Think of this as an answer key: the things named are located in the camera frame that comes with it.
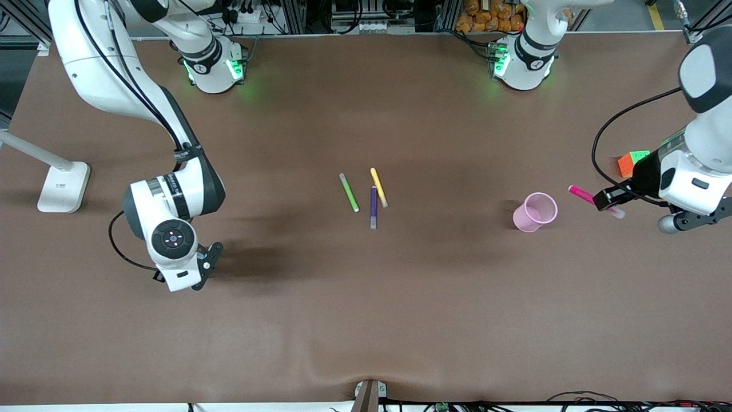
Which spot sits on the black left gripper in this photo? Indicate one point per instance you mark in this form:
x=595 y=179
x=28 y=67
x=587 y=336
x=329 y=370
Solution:
x=645 y=174

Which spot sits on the pink marker pen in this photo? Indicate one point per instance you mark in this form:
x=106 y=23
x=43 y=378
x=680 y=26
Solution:
x=580 y=193

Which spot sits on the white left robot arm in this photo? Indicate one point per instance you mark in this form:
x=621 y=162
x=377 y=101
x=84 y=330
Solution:
x=709 y=143

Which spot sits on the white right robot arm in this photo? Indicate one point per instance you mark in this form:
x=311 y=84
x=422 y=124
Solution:
x=97 y=63

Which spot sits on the multicoloured puzzle cube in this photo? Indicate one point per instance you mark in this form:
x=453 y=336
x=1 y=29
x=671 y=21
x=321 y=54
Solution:
x=626 y=166

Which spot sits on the pink plastic cup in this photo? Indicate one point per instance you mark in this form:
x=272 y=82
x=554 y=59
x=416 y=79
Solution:
x=529 y=220

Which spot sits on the orange bags pile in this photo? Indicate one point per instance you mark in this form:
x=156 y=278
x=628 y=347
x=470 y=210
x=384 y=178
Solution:
x=486 y=17

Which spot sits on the yellow marker pen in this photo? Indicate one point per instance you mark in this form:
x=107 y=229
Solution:
x=378 y=186

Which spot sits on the purple marker pen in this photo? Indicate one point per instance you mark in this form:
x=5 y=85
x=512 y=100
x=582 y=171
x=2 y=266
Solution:
x=373 y=206

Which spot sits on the green marker pen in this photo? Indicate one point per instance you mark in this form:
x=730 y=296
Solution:
x=349 y=193

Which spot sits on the white power strip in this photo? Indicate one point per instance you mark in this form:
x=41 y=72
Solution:
x=254 y=23

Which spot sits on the white stand with pole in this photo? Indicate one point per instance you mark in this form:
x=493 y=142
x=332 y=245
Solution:
x=63 y=189

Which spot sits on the aluminium frame profile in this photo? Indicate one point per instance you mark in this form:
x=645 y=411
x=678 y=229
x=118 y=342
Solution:
x=709 y=17
x=28 y=23

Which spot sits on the metal table edge bracket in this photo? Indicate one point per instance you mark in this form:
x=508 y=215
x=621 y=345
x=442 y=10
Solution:
x=369 y=397

